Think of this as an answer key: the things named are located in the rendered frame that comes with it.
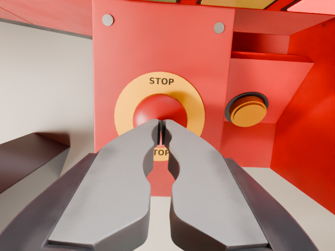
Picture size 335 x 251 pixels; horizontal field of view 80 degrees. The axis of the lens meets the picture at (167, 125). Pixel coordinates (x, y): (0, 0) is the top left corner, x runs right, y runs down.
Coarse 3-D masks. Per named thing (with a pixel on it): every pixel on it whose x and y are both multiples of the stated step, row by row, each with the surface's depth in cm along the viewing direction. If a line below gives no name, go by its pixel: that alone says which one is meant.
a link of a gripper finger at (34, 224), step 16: (80, 160) 8; (64, 176) 8; (80, 176) 8; (48, 192) 7; (64, 192) 7; (32, 208) 6; (48, 208) 6; (64, 208) 6; (16, 224) 6; (32, 224) 6; (48, 224) 6; (0, 240) 5; (16, 240) 5; (32, 240) 6
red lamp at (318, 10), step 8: (304, 0) 13; (312, 0) 13; (320, 0) 12; (328, 0) 12; (288, 8) 14; (296, 8) 14; (304, 8) 14; (312, 8) 14; (320, 8) 14; (328, 8) 14
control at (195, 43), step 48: (96, 0) 14; (144, 0) 14; (192, 0) 14; (288, 0) 13; (96, 48) 15; (144, 48) 15; (192, 48) 15; (240, 48) 23; (288, 48) 23; (96, 96) 16; (288, 96) 22; (96, 144) 16; (240, 144) 25; (288, 144) 22
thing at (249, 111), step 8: (248, 96) 21; (240, 104) 21; (248, 104) 21; (256, 104) 21; (264, 104) 21; (232, 112) 22; (240, 112) 22; (248, 112) 22; (256, 112) 22; (264, 112) 22; (232, 120) 23; (240, 120) 22; (248, 120) 22; (256, 120) 22
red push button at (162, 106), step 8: (152, 96) 14; (160, 96) 14; (168, 96) 14; (144, 104) 14; (152, 104) 14; (160, 104) 14; (168, 104) 14; (176, 104) 14; (136, 112) 14; (144, 112) 14; (152, 112) 14; (160, 112) 14; (168, 112) 14; (176, 112) 14; (184, 112) 14; (136, 120) 14; (144, 120) 14; (176, 120) 14; (184, 120) 14; (160, 144) 14
